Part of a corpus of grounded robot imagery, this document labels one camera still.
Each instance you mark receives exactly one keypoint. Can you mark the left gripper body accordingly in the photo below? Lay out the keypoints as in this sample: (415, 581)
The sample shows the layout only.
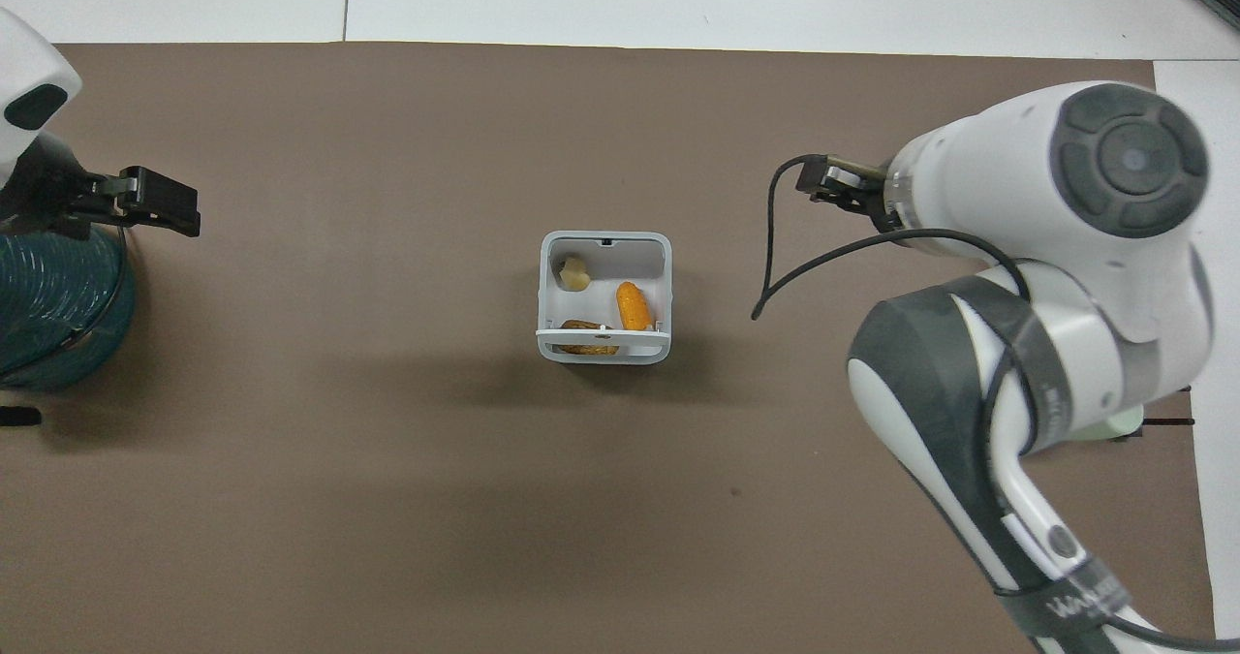
(44, 194)

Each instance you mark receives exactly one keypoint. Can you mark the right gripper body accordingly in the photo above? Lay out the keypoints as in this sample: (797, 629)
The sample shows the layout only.
(880, 210)

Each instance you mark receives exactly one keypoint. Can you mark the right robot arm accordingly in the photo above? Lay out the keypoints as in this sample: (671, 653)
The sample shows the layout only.
(978, 179)

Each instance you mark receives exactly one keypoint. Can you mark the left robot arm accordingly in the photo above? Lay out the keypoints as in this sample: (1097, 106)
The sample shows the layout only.
(29, 53)

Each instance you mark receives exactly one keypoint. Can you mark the teal ribbed trash bin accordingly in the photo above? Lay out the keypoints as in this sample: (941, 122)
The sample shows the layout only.
(48, 295)

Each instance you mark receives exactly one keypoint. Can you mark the black stand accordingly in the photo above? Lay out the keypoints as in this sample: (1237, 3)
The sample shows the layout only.
(17, 417)
(1167, 422)

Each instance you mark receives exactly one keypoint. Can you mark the pale yellow food scrap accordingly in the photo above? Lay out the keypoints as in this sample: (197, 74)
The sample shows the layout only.
(576, 273)

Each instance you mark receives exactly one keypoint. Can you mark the small white plastic basket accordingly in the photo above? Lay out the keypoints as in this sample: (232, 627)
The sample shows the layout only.
(603, 356)

